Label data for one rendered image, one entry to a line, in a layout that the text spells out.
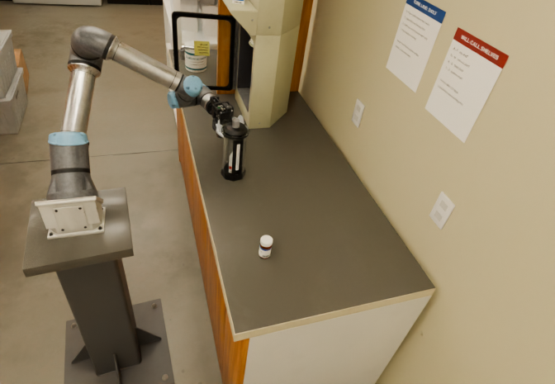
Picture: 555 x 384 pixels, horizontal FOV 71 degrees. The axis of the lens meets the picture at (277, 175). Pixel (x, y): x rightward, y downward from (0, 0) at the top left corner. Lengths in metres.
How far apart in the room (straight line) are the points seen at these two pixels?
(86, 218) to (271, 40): 1.03
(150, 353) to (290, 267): 1.10
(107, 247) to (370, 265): 0.90
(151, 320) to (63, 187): 1.14
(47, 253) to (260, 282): 0.69
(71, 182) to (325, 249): 0.88
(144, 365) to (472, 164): 1.73
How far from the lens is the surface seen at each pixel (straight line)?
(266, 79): 1.84
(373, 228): 1.56
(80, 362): 2.28
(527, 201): 1.18
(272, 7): 1.73
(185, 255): 2.56
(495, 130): 1.22
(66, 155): 1.41
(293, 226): 1.47
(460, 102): 1.31
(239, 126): 1.51
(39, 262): 1.45
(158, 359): 2.21
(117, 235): 1.45
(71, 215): 1.41
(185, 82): 1.56
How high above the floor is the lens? 2.00
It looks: 39 degrees down
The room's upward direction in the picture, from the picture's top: 9 degrees clockwise
